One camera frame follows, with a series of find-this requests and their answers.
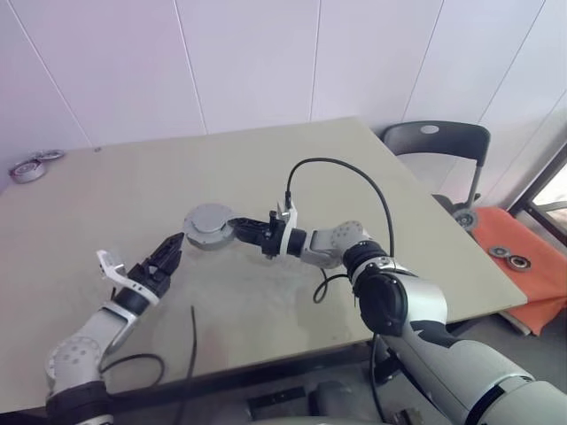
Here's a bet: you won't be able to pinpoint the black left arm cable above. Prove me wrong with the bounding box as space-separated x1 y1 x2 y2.
97 353 166 393

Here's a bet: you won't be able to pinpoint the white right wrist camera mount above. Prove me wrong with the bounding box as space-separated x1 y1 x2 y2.
276 199 297 257

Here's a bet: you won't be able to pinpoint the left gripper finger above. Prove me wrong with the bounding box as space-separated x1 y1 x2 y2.
148 233 183 267
162 241 185 274

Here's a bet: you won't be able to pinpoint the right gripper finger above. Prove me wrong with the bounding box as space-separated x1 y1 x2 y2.
229 225 268 246
227 215 269 232

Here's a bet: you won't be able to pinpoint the dark door frame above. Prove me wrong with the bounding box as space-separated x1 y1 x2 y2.
509 145 567 249

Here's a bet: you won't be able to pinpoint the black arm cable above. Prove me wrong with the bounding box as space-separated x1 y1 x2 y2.
97 353 166 393
285 158 396 306

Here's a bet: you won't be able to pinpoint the silver motor housing copper windings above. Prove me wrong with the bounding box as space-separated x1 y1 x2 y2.
183 220 236 251

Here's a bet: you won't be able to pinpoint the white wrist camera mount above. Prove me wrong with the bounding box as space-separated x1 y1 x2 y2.
276 199 297 257
96 250 160 306

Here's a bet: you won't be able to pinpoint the black folding chair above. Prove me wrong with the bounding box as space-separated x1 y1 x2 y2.
381 121 492 231

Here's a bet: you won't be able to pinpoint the orange cloth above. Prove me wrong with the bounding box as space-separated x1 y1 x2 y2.
469 206 567 336

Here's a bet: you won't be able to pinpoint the grey wheel part on chair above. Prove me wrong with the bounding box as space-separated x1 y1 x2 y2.
452 210 478 229

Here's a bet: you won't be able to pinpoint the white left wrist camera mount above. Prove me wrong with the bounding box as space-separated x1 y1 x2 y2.
96 250 160 306

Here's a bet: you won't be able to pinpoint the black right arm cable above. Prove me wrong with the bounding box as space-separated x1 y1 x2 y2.
285 158 396 306

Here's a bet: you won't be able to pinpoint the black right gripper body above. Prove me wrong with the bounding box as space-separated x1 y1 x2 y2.
260 211 284 259

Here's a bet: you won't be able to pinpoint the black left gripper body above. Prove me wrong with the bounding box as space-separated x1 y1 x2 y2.
128 260 174 305

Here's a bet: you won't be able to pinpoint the black table frame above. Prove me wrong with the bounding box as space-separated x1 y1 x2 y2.
105 340 402 408

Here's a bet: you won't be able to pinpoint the thin loose black cable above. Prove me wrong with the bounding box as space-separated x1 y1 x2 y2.
175 305 198 425

